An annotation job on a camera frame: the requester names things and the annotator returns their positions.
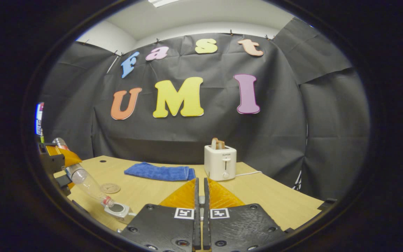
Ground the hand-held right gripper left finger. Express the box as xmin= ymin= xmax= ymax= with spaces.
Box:
xmin=119 ymin=177 xmax=201 ymax=252

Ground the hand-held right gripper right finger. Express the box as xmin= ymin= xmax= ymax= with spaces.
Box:
xmin=203 ymin=177 xmax=288 ymax=252

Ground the clear plastic water bottle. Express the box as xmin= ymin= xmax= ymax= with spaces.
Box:
xmin=52 ymin=137 xmax=115 ymax=208

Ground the round wooden coaster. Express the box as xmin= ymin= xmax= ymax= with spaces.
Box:
xmin=100 ymin=183 xmax=121 ymax=194

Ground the grey teacup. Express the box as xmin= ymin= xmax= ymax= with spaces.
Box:
xmin=104 ymin=202 xmax=137 ymax=225

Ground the computer monitor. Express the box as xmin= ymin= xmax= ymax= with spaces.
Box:
xmin=35 ymin=102 xmax=44 ymax=136

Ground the white toaster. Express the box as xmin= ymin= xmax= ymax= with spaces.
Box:
xmin=204 ymin=145 xmax=237 ymax=181

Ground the blue folded towel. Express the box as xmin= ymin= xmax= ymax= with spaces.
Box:
xmin=124 ymin=162 xmax=196 ymax=181

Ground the black backdrop cloth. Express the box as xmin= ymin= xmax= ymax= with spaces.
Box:
xmin=39 ymin=17 xmax=370 ymax=202

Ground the ceiling light panel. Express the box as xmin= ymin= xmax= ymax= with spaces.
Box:
xmin=148 ymin=0 xmax=181 ymax=7

